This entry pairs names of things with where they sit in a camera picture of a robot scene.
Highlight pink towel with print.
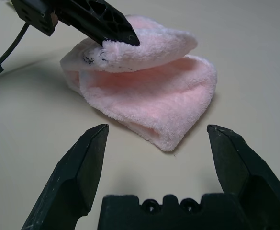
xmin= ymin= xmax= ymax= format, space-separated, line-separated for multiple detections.
xmin=59 ymin=14 xmax=218 ymax=152

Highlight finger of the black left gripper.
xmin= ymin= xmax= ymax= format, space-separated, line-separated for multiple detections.
xmin=82 ymin=0 xmax=141 ymax=47

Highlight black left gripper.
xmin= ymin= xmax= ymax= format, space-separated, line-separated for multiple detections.
xmin=10 ymin=0 xmax=117 ymax=46

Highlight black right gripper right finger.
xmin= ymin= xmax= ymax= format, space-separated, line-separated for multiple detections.
xmin=206 ymin=124 xmax=280 ymax=230

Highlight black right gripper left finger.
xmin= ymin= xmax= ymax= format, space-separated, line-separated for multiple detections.
xmin=21 ymin=124 xmax=110 ymax=230

